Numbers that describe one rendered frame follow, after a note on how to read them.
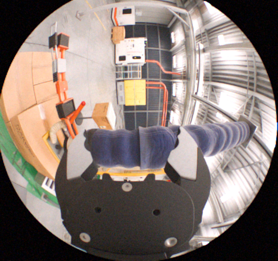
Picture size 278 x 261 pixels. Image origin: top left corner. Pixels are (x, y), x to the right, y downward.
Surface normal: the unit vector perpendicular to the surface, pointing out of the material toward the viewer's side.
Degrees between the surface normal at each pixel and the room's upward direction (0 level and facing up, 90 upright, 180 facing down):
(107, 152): 74
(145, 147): 67
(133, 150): 109
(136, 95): 90
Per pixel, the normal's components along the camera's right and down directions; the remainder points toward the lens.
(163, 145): -0.15, -0.31
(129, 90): 0.03, 0.42
